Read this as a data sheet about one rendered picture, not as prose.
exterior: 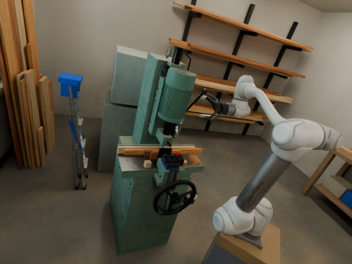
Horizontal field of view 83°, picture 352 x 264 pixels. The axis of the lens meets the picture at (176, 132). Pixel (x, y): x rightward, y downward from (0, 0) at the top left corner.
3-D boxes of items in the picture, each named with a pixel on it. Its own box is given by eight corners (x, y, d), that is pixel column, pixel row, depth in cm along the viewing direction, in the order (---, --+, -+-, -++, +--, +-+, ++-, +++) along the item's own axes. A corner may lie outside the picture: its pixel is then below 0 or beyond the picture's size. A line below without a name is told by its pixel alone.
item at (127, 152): (123, 155, 133) (124, 150, 131) (123, 153, 134) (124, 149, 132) (201, 153, 161) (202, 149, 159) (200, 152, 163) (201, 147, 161)
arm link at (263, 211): (268, 234, 127) (284, 208, 118) (247, 240, 118) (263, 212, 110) (251, 214, 140) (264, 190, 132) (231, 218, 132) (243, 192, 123)
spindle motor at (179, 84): (162, 123, 122) (175, 73, 108) (154, 111, 135) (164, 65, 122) (187, 124, 130) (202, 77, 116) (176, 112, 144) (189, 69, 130)
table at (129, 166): (122, 190, 114) (124, 182, 111) (114, 157, 137) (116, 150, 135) (208, 180, 142) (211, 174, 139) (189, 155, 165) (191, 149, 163)
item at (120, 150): (117, 153, 132) (118, 147, 130) (117, 152, 134) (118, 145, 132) (193, 152, 160) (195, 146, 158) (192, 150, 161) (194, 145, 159)
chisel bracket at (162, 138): (161, 147, 136) (163, 137, 133) (154, 137, 147) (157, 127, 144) (171, 147, 140) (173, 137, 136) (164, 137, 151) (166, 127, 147)
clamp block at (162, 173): (161, 182, 123) (164, 171, 119) (154, 168, 134) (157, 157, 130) (182, 180, 130) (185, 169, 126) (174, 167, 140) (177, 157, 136)
